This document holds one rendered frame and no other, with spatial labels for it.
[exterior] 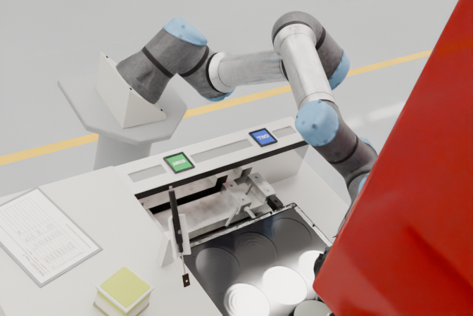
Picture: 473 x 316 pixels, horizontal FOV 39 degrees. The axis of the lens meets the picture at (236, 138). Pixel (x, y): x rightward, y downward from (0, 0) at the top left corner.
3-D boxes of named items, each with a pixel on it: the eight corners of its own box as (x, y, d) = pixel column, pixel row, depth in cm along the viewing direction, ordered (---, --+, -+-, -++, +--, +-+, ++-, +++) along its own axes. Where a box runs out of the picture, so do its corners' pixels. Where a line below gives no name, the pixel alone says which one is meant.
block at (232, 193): (249, 209, 161) (252, 201, 159) (238, 213, 159) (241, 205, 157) (230, 187, 165) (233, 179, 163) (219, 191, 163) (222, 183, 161)
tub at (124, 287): (149, 309, 123) (155, 286, 118) (121, 333, 117) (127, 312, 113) (119, 284, 125) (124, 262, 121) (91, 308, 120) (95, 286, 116)
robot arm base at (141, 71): (107, 58, 183) (131, 32, 182) (136, 77, 196) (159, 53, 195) (134, 93, 176) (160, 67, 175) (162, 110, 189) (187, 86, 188)
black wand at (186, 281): (165, 186, 123) (169, 188, 122) (172, 184, 124) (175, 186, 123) (182, 286, 127) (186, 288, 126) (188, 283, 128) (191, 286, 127)
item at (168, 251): (185, 275, 131) (199, 231, 122) (168, 282, 128) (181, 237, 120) (169, 253, 134) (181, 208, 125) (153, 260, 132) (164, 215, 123)
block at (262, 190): (274, 200, 166) (276, 191, 164) (263, 204, 164) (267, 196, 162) (255, 179, 170) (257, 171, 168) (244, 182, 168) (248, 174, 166)
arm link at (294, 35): (290, -18, 152) (340, 110, 115) (317, 13, 159) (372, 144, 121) (250, 12, 156) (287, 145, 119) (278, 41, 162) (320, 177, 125)
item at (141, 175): (297, 174, 185) (313, 136, 176) (124, 236, 153) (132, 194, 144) (277, 153, 190) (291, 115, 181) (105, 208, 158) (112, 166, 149)
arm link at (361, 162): (352, 117, 129) (364, 155, 121) (380, 149, 135) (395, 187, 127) (318, 138, 132) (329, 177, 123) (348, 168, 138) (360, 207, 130)
